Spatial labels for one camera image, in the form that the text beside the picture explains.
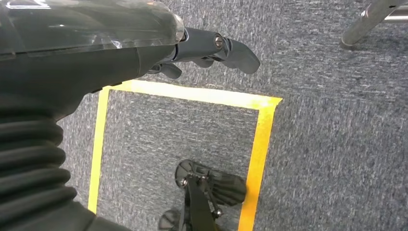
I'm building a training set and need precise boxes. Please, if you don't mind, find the stainless steel workbench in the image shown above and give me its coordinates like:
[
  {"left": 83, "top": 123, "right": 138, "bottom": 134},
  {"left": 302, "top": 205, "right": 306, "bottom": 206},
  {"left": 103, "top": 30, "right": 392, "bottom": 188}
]
[{"left": 339, "top": 0, "right": 408, "bottom": 49}]

